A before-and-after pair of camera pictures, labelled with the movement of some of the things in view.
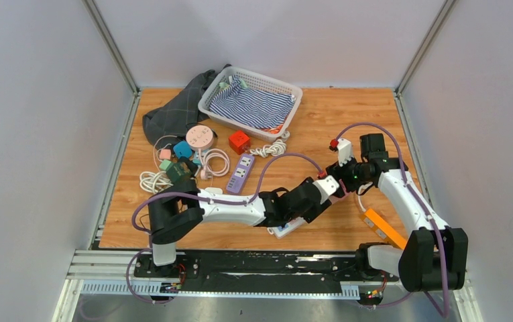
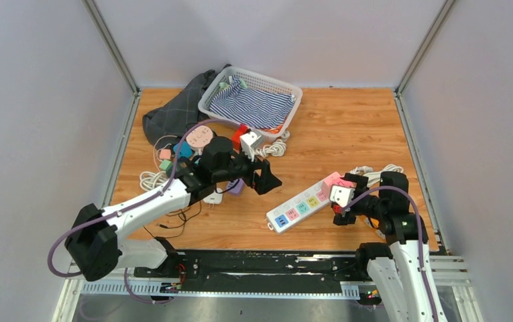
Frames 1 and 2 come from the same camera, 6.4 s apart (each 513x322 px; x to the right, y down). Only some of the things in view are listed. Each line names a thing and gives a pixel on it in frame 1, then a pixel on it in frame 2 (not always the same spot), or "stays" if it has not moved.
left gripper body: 310,215 → 244,169
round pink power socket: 200,137 stays
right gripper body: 352,173 → 369,206
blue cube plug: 182,149 stays
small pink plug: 165,153 stays
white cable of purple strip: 276,149 stays
